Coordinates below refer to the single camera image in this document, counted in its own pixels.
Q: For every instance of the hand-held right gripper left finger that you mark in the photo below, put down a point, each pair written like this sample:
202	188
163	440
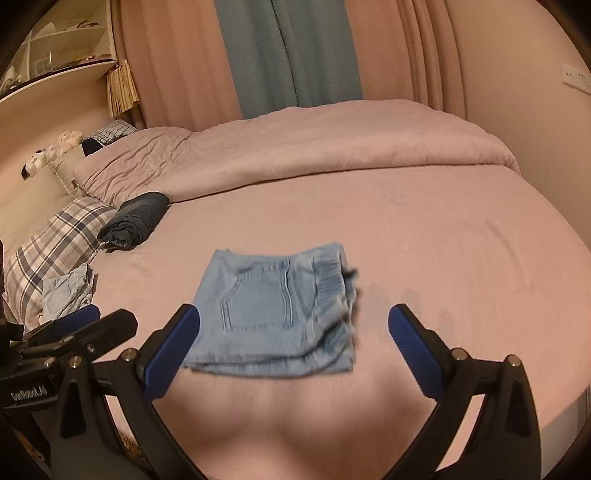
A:
171	350

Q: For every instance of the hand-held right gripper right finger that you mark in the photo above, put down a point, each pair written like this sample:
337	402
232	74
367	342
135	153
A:
415	350

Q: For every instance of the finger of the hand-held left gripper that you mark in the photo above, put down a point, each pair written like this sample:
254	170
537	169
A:
101	332
78	318

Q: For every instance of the light blue denim pants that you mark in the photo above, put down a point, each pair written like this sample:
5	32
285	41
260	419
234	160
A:
258	304

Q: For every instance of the light blue crumpled garment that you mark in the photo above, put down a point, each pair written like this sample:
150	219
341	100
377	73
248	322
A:
64	290

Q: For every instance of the plaid pillow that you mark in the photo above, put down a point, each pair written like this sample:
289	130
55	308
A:
55	240

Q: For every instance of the pink bed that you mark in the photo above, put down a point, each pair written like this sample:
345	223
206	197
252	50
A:
461	254

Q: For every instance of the dark grey folded garment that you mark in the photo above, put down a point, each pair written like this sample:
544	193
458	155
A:
134	219

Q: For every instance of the beige bed headboard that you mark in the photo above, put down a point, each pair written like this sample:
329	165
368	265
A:
27	207

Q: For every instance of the white pillow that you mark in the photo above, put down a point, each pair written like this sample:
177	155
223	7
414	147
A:
67	173

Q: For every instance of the white black plush dog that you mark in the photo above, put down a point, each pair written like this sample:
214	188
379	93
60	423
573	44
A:
33	164

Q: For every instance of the white plush bear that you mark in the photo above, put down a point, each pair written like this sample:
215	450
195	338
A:
67	141

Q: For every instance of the blue checked pillow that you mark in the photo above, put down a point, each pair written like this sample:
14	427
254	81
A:
113	129

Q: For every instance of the pink duvet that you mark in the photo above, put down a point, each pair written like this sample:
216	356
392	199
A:
323	143

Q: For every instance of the yellow pleated fabric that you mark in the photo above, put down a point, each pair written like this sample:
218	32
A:
122	87

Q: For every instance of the pink curtain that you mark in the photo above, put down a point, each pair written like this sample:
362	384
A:
406	50
180	60

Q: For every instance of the blue curtain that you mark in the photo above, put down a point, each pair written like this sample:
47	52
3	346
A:
286	55

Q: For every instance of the white wall shelf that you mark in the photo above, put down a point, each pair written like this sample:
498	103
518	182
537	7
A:
60	76

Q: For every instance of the white wall socket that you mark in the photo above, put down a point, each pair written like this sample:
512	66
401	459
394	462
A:
577	78

